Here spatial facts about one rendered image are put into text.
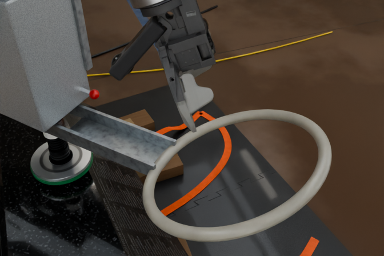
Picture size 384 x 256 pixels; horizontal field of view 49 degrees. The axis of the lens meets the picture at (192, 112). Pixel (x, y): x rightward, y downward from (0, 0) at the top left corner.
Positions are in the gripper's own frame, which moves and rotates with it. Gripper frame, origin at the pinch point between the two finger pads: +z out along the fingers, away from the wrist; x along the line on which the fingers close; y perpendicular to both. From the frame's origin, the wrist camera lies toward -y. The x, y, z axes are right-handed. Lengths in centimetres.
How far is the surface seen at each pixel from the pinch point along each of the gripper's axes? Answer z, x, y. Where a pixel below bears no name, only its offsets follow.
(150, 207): 28.2, 13.1, -20.9
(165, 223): 28.3, 6.4, -16.6
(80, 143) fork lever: 20, 41, -44
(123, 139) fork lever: 25, 45, -32
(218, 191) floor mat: 123, 133, -30
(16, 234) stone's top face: 40, 32, -74
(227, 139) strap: 117, 176, -20
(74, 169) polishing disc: 35, 54, -57
